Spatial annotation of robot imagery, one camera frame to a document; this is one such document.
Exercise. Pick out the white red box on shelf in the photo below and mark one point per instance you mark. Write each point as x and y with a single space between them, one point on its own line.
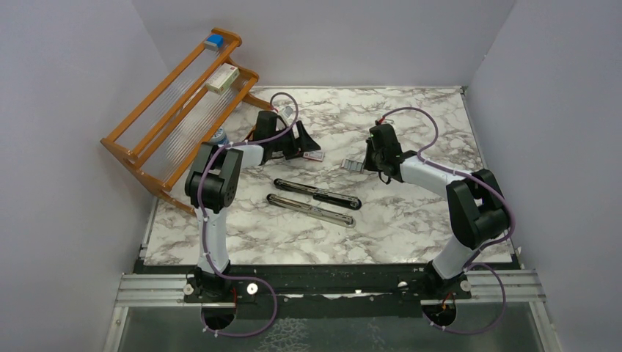
222 78

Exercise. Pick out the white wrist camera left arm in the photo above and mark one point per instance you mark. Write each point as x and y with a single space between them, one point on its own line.
287 113

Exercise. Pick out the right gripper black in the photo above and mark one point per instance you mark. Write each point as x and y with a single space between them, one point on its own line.
368 164

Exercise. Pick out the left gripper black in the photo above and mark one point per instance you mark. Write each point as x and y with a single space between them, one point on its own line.
304 144

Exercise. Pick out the orange wooden shelf rack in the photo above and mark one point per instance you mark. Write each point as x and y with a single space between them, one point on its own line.
159 139

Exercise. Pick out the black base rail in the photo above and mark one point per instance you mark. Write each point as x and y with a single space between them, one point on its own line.
328 291

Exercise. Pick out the black stapler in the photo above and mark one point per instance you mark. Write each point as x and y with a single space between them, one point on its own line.
320 194

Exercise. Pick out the blue grey eraser block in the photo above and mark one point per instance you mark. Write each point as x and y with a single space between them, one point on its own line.
214 42

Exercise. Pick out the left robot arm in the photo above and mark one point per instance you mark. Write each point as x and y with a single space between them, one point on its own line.
212 182

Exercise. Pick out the silver staple strip tray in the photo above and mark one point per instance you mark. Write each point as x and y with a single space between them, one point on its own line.
352 165

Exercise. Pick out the blue white jar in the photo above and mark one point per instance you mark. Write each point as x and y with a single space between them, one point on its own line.
220 137

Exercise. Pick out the red white staple box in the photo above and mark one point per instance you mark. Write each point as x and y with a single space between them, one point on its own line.
317 155

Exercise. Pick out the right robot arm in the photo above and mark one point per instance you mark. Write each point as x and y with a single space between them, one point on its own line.
476 212

